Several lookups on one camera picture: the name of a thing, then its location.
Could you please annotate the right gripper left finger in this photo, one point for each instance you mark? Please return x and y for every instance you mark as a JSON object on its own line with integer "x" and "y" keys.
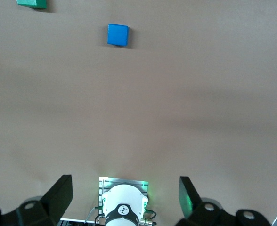
{"x": 51, "y": 204}

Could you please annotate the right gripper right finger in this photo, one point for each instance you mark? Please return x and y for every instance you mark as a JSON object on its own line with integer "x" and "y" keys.
{"x": 199, "y": 212}

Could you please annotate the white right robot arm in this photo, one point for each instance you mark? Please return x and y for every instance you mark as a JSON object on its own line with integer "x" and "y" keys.
{"x": 123, "y": 202}

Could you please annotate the blue block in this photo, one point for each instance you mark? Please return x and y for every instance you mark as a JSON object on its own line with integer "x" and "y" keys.
{"x": 117, "y": 34}

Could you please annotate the green block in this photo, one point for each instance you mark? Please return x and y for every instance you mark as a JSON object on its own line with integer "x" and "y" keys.
{"x": 32, "y": 3}

